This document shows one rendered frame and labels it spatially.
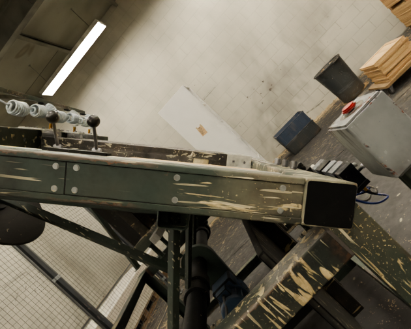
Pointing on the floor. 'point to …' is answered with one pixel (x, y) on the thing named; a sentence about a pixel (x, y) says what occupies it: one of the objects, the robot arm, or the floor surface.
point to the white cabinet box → (203, 125)
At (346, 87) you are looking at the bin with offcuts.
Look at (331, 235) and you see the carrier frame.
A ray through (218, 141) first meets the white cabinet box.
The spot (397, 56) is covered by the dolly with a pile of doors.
